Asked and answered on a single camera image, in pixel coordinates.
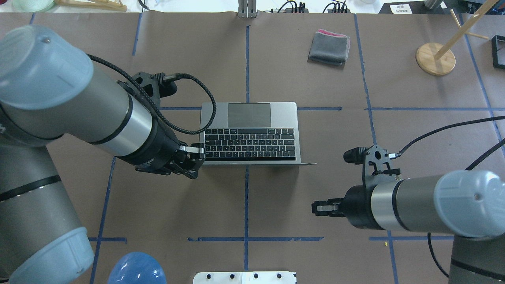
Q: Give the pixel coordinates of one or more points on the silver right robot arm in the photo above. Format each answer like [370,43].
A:
[467,204]

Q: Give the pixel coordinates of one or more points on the white camera mast with base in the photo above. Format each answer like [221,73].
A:
[246,277]

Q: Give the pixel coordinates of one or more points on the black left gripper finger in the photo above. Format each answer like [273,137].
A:
[193,148]

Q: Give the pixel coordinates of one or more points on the blue desk lamp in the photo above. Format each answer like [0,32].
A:
[137,268]

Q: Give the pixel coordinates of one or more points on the black tray with glasses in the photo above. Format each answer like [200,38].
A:
[498,51]

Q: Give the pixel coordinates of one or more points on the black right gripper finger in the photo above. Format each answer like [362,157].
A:
[330,207]

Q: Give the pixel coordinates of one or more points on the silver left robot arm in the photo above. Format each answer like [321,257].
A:
[50,88]

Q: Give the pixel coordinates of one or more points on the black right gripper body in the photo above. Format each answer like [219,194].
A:
[357,206]

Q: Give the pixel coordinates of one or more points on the wooden mug tree stand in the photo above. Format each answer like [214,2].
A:
[437,59]

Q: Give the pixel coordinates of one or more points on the silver grey laptop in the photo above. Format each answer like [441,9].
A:
[263,133]

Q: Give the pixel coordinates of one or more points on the grey folded cloth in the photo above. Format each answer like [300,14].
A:
[329,48]

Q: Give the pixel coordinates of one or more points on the pale green glass plate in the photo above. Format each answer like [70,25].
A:
[32,6]

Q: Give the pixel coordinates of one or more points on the aluminium frame post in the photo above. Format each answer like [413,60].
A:
[247,9]

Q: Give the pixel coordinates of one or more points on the wooden dish rack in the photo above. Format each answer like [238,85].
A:
[111,5]

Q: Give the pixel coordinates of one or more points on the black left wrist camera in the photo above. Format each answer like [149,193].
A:
[154,85]

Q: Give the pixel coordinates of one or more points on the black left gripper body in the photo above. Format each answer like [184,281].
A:
[161,148]

